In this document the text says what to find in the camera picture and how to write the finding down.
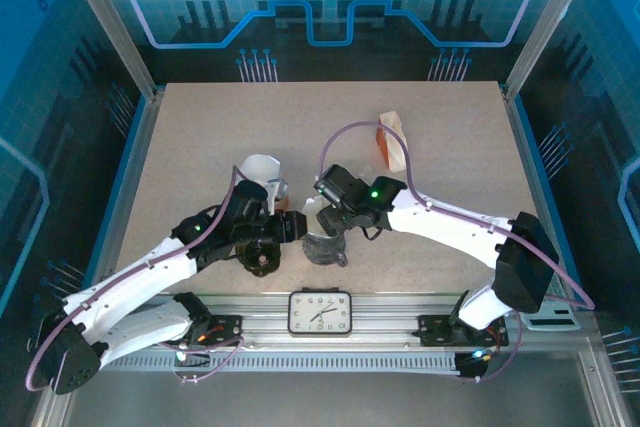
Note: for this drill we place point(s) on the white paper coffee filter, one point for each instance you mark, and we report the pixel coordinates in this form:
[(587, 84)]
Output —
[(311, 209)]

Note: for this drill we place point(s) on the aluminium frame post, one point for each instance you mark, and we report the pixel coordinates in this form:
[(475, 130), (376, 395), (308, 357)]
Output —
[(549, 22), (114, 22)]

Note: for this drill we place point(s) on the dark green coffee dripper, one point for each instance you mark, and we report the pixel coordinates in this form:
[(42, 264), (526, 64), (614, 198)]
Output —
[(262, 262)]

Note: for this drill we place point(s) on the white desk calculator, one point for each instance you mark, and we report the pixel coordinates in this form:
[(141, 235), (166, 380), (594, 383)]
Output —
[(555, 322)]

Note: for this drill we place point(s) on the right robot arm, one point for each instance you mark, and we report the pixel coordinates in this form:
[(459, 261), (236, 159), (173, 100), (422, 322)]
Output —
[(450, 227)]

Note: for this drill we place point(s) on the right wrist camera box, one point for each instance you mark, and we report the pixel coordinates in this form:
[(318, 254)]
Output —
[(322, 193)]

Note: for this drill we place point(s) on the orange coffee filter pack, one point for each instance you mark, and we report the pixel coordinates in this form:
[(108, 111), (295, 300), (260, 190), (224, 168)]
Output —
[(395, 154)]

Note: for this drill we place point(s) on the grey plastic coffee server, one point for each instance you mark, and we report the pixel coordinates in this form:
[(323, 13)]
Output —
[(322, 253)]

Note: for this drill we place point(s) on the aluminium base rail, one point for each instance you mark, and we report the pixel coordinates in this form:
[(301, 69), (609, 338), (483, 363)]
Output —
[(390, 317)]

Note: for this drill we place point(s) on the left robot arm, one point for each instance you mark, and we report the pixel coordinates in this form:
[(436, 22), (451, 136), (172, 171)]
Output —
[(130, 279)]

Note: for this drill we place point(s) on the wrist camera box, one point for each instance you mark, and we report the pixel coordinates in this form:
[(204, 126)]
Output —
[(280, 189), (322, 193)]

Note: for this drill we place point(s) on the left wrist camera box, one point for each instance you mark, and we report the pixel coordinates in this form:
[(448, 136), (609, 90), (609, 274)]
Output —
[(280, 189)]

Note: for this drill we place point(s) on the silver metal shelf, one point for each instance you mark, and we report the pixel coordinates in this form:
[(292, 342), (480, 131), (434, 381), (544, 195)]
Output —
[(320, 397)]

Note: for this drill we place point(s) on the grey smoky plastic cup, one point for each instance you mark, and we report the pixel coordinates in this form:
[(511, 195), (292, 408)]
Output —
[(257, 169)]

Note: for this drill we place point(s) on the rectangular white alarm clock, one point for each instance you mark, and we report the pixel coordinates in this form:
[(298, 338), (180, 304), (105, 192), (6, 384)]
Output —
[(320, 314)]

